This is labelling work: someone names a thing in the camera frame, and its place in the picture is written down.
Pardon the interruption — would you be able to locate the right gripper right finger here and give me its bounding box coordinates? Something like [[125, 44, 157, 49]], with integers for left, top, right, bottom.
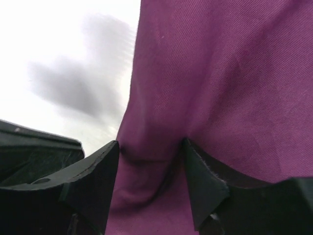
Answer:
[[183, 139, 313, 235]]

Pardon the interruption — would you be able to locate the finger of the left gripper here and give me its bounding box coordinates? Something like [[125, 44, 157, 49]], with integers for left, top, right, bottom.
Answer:
[[0, 121, 85, 186]]

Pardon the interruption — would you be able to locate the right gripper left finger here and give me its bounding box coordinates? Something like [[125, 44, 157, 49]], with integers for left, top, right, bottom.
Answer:
[[0, 141, 119, 235]]

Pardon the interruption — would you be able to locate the purple surgical drape cloth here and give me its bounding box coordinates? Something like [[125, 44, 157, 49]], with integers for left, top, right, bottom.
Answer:
[[106, 0, 313, 235]]

